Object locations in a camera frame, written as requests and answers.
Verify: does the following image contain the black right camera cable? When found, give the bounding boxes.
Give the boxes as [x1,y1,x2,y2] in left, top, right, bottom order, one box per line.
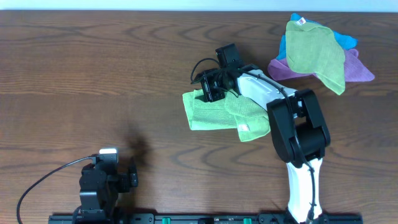
[190,57,317,223]

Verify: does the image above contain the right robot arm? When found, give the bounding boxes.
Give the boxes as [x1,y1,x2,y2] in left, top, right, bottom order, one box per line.
[190,44,330,223]

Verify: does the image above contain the black camera cable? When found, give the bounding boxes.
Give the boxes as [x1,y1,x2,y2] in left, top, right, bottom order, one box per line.
[16,156,97,224]
[190,57,317,223]

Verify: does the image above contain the black left camera cable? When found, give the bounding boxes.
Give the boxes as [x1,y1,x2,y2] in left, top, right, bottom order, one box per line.
[16,156,97,224]

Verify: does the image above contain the purple microfiber cloth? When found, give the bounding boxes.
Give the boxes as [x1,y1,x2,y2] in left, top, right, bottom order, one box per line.
[267,49,375,82]

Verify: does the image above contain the light green microfiber cloth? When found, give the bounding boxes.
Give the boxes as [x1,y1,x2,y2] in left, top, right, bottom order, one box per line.
[182,90,271,142]

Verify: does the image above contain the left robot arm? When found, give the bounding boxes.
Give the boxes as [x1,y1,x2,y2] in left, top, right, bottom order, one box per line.
[72,152,139,223]

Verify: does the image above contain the blue microfiber cloth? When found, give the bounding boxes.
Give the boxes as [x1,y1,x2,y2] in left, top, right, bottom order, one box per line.
[276,13,358,62]

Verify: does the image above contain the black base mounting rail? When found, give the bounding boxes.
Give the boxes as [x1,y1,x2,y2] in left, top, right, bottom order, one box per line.
[48,213,363,224]

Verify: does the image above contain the olive green microfiber cloth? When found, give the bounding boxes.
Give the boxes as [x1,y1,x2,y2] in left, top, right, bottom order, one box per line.
[285,21,345,95]

